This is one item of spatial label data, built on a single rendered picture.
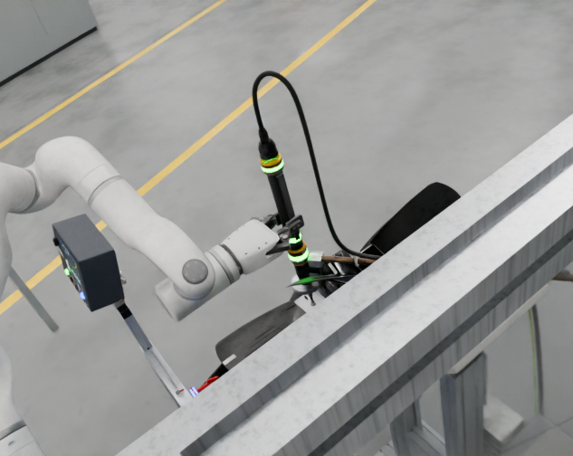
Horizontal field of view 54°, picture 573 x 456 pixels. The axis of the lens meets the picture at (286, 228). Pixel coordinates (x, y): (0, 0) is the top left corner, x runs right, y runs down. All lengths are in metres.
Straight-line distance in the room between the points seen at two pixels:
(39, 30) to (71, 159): 6.32
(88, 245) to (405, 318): 1.59
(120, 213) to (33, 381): 2.30
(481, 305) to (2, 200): 1.08
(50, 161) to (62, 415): 2.06
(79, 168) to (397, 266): 1.00
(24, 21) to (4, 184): 6.22
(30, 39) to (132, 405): 5.28
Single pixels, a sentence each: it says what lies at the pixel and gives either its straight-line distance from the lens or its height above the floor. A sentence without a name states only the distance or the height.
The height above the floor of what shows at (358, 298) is 2.05.
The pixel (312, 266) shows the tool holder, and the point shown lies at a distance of 1.27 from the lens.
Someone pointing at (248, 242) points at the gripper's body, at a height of 1.49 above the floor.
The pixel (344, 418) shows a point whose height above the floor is 2.04.
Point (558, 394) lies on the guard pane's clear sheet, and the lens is 0.48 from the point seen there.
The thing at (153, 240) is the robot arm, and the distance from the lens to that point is 1.08.
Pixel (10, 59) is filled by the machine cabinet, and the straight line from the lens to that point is 7.34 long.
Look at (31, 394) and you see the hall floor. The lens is 3.33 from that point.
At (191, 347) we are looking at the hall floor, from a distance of 3.04.
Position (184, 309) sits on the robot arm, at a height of 1.46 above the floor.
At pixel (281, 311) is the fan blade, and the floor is 1.19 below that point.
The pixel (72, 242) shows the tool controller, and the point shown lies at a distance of 1.81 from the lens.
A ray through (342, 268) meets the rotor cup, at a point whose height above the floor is 1.25.
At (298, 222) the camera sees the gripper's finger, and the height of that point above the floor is 1.47.
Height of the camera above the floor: 2.23
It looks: 40 degrees down
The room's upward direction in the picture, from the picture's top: 17 degrees counter-clockwise
